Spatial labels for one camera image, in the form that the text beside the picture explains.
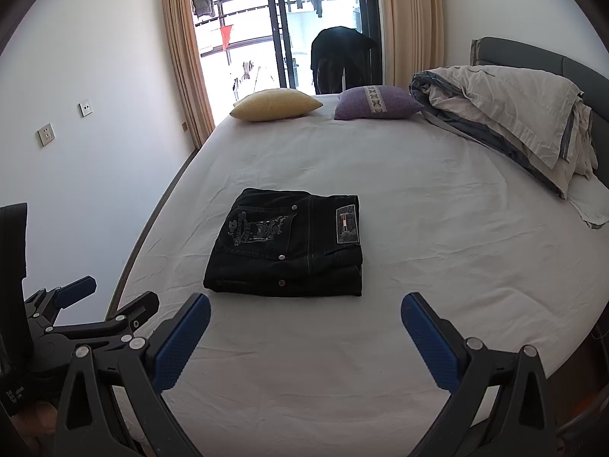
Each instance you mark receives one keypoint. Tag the bed with white sheet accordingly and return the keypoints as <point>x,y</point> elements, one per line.
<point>428,247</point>

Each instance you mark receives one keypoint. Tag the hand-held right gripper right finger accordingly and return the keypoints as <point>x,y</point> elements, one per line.
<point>428,342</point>

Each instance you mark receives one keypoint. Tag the red hanging cloth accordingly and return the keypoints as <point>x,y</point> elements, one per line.
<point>226,35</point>

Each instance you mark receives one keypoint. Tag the white wall socket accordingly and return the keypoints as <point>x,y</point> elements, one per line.
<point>86,108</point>
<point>45,135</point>

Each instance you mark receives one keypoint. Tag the purple pillow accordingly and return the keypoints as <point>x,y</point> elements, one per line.
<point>376,104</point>

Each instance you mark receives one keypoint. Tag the black pants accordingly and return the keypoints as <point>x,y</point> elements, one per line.
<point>285,247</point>

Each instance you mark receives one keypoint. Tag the black garment over chair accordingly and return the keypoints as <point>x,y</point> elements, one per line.
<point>342,57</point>

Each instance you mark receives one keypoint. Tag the beige curtain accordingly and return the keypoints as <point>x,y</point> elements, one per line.
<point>183,57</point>
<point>409,24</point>

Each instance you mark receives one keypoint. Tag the black sliding door frame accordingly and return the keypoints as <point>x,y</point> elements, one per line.
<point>278,24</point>

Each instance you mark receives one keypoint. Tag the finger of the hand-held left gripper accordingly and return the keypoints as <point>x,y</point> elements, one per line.
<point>76,290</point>
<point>128,314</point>

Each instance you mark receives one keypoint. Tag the grey bed headboard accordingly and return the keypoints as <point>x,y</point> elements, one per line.
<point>533,54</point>

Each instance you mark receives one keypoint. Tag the yellow pillow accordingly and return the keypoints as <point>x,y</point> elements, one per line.
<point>276,104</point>

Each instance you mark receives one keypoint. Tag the person's left hand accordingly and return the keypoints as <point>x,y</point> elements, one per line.
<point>38,421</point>

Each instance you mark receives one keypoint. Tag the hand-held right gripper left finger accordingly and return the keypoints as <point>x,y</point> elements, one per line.
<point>183,342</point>

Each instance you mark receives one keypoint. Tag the balcony railing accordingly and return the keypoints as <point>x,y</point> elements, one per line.
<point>247,40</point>

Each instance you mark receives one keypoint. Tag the beige folded duvet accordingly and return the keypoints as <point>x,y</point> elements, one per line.
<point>514,109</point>

